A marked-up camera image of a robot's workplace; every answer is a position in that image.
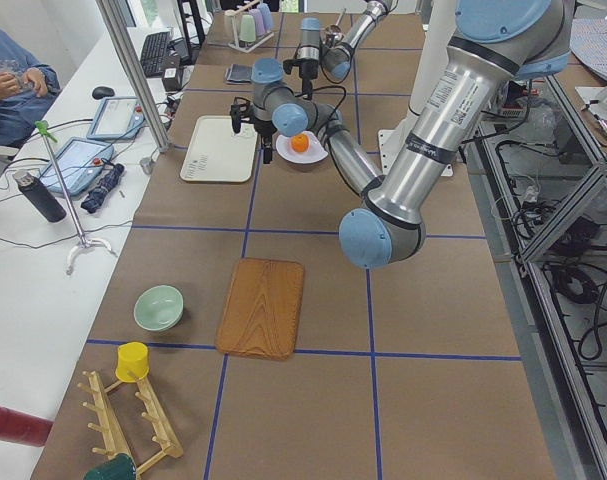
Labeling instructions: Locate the white cup rack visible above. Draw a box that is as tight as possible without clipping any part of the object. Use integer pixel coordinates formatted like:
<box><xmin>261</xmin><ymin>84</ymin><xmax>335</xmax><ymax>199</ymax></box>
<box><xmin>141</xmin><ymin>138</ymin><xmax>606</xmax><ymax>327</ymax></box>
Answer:
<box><xmin>223</xmin><ymin>0</ymin><xmax>274</xmax><ymax>53</ymax></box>

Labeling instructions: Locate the purple pastel cup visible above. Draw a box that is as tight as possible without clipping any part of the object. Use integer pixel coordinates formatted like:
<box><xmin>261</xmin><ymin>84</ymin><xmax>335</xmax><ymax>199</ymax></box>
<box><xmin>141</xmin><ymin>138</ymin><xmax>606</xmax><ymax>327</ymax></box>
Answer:
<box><xmin>249</xmin><ymin>8</ymin><xmax>266</xmax><ymax>37</ymax></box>

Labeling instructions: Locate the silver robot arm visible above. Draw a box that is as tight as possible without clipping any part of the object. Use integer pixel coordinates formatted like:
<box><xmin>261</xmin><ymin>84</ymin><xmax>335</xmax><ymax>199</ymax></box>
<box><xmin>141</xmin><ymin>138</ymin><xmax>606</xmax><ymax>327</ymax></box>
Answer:
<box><xmin>283</xmin><ymin>1</ymin><xmax>398</xmax><ymax>100</ymax></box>
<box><xmin>251</xmin><ymin>1</ymin><xmax>574</xmax><ymax>268</ymax></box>

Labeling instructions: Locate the folded navy umbrella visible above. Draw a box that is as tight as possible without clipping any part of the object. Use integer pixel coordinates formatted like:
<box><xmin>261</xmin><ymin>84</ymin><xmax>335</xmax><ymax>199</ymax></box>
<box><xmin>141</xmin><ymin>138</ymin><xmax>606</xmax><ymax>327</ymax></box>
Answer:
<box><xmin>81</xmin><ymin>163</ymin><xmax>125</xmax><ymax>214</ymax></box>

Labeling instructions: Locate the white camera pillar base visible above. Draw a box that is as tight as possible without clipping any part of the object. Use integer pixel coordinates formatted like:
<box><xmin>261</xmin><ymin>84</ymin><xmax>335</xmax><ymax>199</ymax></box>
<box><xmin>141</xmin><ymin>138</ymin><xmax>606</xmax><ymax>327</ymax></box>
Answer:
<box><xmin>378</xmin><ymin>0</ymin><xmax>457</xmax><ymax>174</ymax></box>

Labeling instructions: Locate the black water bottle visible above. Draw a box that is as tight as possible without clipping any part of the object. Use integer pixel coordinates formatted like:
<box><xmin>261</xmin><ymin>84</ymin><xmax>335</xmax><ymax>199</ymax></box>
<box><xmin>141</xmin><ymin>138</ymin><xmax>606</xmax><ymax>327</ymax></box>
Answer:
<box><xmin>13</xmin><ymin>170</ymin><xmax>66</xmax><ymax>223</ymax></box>

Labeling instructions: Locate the yellow cup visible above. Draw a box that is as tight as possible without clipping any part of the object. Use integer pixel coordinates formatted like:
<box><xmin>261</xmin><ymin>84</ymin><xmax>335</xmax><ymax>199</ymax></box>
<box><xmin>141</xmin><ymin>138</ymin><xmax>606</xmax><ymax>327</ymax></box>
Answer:
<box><xmin>115</xmin><ymin>342</ymin><xmax>150</xmax><ymax>383</ymax></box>

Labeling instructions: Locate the near teach pendant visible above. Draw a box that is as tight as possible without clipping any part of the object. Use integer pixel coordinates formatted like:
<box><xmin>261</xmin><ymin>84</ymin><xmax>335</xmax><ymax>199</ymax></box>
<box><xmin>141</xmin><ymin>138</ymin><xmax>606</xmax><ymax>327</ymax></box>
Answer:
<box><xmin>46</xmin><ymin>137</ymin><xmax>114</xmax><ymax>197</ymax></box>

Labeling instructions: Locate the white plate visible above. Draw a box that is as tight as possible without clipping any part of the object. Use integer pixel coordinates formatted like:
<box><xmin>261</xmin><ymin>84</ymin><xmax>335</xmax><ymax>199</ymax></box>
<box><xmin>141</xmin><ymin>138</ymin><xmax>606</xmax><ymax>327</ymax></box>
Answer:
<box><xmin>276</xmin><ymin>131</ymin><xmax>328</xmax><ymax>165</ymax></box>

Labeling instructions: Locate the wooden tray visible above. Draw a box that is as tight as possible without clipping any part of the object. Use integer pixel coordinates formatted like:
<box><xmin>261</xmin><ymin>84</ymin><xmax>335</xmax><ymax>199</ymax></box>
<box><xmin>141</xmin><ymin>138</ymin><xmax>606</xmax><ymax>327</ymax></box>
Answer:
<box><xmin>215</xmin><ymin>258</ymin><xmax>305</xmax><ymax>360</ymax></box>

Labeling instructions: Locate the cream bear tray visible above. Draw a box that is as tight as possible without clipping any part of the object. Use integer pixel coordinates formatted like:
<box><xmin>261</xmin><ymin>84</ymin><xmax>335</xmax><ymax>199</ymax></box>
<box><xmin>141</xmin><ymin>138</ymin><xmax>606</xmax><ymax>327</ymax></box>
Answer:
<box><xmin>179</xmin><ymin>115</ymin><xmax>258</xmax><ymax>183</ymax></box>

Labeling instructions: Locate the far teach pendant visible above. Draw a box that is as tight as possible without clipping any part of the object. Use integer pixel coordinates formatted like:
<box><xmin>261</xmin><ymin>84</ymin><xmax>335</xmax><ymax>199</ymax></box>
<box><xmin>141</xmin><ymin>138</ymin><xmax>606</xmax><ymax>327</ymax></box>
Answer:
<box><xmin>86</xmin><ymin>97</ymin><xmax>145</xmax><ymax>141</ymax></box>

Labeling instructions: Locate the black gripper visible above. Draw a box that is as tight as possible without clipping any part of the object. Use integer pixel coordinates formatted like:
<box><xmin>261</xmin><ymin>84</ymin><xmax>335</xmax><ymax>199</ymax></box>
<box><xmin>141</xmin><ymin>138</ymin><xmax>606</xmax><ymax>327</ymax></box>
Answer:
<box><xmin>298</xmin><ymin>58</ymin><xmax>318</xmax><ymax>100</ymax></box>
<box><xmin>253</xmin><ymin>118</ymin><xmax>276</xmax><ymax>164</ymax></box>

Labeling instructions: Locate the green ceramic bowl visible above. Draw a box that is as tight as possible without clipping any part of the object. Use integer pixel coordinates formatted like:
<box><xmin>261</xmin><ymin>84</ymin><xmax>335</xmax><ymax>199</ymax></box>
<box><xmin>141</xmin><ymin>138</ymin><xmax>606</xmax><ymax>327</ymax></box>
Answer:
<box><xmin>133</xmin><ymin>285</ymin><xmax>184</xmax><ymax>332</ymax></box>

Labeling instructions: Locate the person in blue hoodie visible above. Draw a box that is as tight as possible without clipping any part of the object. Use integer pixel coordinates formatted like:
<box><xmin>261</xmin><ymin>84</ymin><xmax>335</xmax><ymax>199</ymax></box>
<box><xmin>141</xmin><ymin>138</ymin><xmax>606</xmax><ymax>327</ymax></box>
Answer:
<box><xmin>0</xmin><ymin>29</ymin><xmax>60</xmax><ymax>147</ymax></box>

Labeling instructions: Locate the small black box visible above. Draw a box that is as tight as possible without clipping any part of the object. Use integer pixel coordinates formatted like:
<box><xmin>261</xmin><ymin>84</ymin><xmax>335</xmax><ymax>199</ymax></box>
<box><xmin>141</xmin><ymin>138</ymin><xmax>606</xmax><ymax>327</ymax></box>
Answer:
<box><xmin>161</xmin><ymin>67</ymin><xmax>183</xmax><ymax>92</ymax></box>

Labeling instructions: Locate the grey folded cloth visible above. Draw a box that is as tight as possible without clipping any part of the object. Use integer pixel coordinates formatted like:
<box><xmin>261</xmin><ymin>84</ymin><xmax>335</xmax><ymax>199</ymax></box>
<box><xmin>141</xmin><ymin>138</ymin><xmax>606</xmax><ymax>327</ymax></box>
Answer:
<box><xmin>224</xmin><ymin>64</ymin><xmax>252</xmax><ymax>84</ymax></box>

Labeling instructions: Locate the wooden cup rack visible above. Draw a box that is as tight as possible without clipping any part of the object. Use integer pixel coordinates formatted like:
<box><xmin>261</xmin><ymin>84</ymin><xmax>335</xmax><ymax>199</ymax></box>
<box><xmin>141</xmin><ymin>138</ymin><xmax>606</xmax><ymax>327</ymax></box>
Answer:
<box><xmin>78</xmin><ymin>370</ymin><xmax>184</xmax><ymax>479</ymax></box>

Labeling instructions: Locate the black computer mouse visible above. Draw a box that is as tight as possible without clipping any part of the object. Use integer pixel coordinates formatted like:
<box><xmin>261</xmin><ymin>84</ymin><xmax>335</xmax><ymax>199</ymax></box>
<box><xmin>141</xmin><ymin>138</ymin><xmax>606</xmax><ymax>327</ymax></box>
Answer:
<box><xmin>91</xmin><ymin>86</ymin><xmax>115</xmax><ymax>100</ymax></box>

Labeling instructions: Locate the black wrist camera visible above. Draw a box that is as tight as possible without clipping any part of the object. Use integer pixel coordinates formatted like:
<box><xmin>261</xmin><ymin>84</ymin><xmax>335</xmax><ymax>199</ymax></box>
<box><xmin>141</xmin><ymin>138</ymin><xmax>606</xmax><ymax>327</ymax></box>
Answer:
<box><xmin>282</xmin><ymin>58</ymin><xmax>299</xmax><ymax>75</ymax></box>
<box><xmin>229</xmin><ymin>97</ymin><xmax>254</xmax><ymax>134</ymax></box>

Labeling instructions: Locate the teach pendant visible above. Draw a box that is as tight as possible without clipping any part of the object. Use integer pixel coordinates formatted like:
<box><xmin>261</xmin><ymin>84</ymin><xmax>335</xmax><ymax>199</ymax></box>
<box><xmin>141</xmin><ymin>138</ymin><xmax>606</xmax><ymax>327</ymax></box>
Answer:
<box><xmin>46</xmin><ymin>137</ymin><xmax>114</xmax><ymax>197</ymax></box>
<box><xmin>86</xmin><ymin>97</ymin><xmax>145</xmax><ymax>141</ymax></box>

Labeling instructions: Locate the red cylinder bottle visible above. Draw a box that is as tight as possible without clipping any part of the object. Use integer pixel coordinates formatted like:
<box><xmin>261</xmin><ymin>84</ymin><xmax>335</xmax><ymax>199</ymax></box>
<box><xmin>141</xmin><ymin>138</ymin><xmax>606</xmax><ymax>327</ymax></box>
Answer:
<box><xmin>0</xmin><ymin>406</ymin><xmax>53</xmax><ymax>447</ymax></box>

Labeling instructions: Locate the orange fruit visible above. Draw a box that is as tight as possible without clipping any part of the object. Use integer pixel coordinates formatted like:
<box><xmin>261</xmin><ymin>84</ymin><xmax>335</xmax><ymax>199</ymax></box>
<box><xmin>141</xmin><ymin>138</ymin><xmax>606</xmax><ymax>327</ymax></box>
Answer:
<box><xmin>290</xmin><ymin>133</ymin><xmax>310</xmax><ymax>153</ymax></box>

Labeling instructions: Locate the black keyboard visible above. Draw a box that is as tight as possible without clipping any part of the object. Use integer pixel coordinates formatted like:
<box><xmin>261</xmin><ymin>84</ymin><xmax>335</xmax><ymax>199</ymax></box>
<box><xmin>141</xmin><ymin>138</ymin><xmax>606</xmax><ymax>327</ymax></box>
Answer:
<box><xmin>139</xmin><ymin>31</ymin><xmax>171</xmax><ymax>78</ymax></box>

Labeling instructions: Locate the dark green cup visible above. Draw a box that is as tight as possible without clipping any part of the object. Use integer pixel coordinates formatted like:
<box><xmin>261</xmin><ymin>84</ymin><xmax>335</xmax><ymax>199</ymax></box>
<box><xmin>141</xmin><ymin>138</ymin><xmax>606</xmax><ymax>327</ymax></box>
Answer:
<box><xmin>83</xmin><ymin>453</ymin><xmax>137</xmax><ymax>480</ymax></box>

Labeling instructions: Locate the blue pastel cup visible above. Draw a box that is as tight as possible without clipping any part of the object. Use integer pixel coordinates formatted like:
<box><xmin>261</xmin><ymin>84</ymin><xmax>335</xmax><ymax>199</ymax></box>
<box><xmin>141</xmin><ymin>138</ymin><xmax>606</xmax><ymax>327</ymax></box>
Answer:
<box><xmin>258</xmin><ymin>3</ymin><xmax>274</xmax><ymax>32</ymax></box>

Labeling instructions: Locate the metal stand with green clip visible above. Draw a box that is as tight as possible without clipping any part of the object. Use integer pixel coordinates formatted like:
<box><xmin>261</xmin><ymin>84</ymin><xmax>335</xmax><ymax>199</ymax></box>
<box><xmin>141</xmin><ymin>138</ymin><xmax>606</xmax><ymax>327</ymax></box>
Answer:
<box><xmin>35</xmin><ymin>120</ymin><xmax>118</xmax><ymax>276</ymax></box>

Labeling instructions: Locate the green pastel cup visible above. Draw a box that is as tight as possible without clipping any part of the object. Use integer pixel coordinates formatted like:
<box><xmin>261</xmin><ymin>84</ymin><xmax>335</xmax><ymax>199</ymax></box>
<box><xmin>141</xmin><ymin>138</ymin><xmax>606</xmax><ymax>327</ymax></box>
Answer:
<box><xmin>239</xmin><ymin>13</ymin><xmax>257</xmax><ymax>45</ymax></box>

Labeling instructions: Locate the aluminium frame post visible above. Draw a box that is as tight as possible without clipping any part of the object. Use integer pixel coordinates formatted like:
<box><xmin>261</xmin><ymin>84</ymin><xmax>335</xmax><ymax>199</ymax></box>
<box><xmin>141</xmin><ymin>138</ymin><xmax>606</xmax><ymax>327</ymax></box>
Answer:
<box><xmin>96</xmin><ymin>0</ymin><xmax>170</xmax><ymax>153</ymax></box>

